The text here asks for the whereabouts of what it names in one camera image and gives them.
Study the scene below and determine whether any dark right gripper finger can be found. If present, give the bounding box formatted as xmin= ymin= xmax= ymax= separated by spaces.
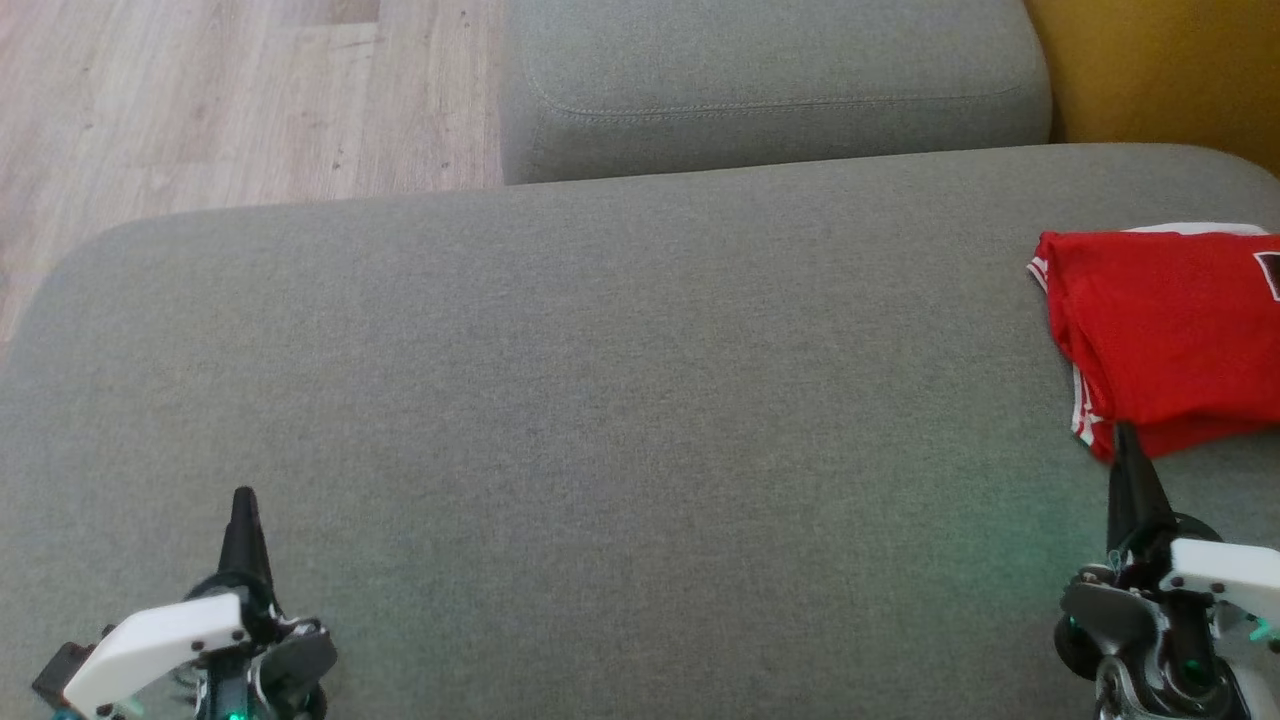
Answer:
xmin=1106 ymin=421 xmax=1179 ymax=566

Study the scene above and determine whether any yellow upholstered backrest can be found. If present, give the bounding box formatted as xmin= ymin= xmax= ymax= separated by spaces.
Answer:
xmin=1022 ymin=0 xmax=1280 ymax=181

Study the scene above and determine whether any large grey sofa seat cushion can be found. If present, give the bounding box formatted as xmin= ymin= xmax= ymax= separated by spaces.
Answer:
xmin=0 ymin=143 xmax=1280 ymax=720

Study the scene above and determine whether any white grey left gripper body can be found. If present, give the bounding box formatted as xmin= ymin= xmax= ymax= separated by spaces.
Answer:
xmin=62 ymin=590 xmax=339 ymax=720

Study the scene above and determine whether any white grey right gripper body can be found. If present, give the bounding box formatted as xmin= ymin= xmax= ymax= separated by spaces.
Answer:
xmin=1055 ymin=538 xmax=1280 ymax=720

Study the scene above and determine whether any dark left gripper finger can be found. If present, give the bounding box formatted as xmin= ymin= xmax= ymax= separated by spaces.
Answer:
xmin=213 ymin=486 xmax=277 ymax=611

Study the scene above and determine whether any red shorts white waistband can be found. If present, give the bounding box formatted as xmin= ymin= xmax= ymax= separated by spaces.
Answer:
xmin=1120 ymin=221 xmax=1273 ymax=237

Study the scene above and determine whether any red white sports jersey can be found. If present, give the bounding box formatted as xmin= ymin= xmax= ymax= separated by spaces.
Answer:
xmin=1028 ymin=230 xmax=1280 ymax=463

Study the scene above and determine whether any grey stitched-seam sofa cushion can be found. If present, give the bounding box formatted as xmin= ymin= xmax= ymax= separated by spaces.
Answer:
xmin=500 ymin=0 xmax=1053 ymax=186

